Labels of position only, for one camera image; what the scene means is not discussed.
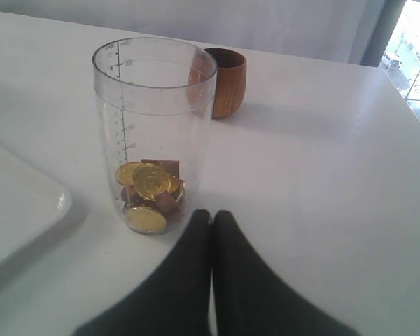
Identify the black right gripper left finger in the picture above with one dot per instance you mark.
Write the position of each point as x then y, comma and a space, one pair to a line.
174, 299

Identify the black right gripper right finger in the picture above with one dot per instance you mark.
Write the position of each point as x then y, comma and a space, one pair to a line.
251, 299

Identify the chocolate pieces and gold coins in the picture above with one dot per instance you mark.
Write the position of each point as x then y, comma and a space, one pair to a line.
151, 195

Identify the brown wooden cup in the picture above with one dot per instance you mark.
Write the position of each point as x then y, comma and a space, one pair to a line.
229, 69

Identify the clear shaker cup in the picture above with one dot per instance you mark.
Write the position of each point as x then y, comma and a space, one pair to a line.
141, 87

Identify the white plastic tray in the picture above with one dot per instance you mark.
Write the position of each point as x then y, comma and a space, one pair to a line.
31, 203

